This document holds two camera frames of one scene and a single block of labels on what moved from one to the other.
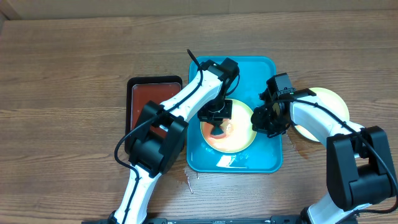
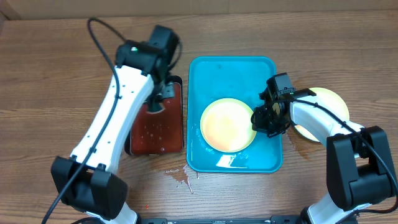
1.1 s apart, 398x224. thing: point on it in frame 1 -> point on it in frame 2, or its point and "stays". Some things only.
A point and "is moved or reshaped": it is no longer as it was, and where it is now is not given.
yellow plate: [332, 99] stays
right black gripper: [263, 126] stays
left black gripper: [205, 116] -> [168, 92]
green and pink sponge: [209, 127] is moved or reshaped
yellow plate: [242, 134] stays
